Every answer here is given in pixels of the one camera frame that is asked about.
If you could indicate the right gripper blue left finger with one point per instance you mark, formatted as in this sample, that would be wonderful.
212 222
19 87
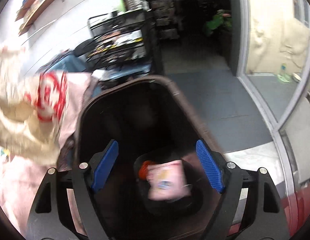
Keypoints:
101 165

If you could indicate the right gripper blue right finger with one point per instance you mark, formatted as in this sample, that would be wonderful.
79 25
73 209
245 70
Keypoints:
210 167

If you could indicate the orange foam fruit net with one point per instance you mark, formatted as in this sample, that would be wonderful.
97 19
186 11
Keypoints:
143 171

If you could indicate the pink snack wrapper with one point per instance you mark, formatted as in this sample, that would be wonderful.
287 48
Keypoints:
167 181

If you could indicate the dark brown trash bin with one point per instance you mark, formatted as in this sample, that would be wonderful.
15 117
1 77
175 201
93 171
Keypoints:
151 119

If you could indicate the pink polka dot bedspread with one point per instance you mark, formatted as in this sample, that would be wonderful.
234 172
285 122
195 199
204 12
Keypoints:
20 177

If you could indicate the black round stool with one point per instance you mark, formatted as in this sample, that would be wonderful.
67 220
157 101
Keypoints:
84 47

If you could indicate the black mesh drawer cart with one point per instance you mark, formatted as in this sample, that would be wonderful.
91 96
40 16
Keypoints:
119 41

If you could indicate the potted plant pink flowers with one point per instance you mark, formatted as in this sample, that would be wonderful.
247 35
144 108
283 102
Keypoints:
221 20

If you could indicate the upper wooden wall shelf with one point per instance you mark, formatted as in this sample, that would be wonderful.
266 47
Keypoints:
23 9

